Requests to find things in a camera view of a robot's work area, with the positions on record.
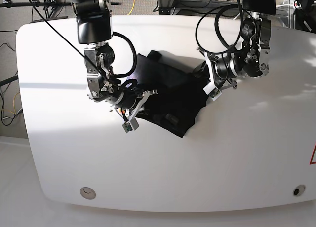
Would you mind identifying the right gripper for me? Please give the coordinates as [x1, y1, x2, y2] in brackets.
[111, 89, 158, 122]

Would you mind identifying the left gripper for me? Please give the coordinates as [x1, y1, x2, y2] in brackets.
[192, 47, 238, 91]

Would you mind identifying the black T-shirt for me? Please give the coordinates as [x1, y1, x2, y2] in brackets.
[129, 50, 208, 137]

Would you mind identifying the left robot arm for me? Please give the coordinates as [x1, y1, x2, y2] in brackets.
[197, 0, 276, 95]

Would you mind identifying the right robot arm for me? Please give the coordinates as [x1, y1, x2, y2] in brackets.
[69, 0, 157, 124]

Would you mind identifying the left table grommet cap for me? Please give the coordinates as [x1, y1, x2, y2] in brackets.
[79, 187, 96, 200]

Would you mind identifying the table grommet cap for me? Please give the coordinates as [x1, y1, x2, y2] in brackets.
[293, 185, 306, 197]
[79, 187, 96, 200]

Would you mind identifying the black tripod stand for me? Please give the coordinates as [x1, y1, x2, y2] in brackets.
[0, 0, 72, 22]

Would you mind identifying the red triangle warning sticker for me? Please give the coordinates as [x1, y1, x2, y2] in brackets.
[310, 145, 316, 165]

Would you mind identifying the right table grommet cap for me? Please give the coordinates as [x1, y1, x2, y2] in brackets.
[293, 185, 306, 197]

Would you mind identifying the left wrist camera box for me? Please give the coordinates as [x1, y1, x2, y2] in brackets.
[203, 82, 222, 101]

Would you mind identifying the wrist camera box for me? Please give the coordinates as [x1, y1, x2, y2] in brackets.
[122, 118, 139, 133]
[203, 82, 222, 101]

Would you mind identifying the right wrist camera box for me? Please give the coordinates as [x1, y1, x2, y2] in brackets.
[122, 118, 139, 133]

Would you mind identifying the aluminium frame base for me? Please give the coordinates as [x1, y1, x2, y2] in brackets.
[157, 0, 296, 29]

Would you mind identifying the floor cables left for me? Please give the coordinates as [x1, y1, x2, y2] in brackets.
[0, 42, 22, 125]

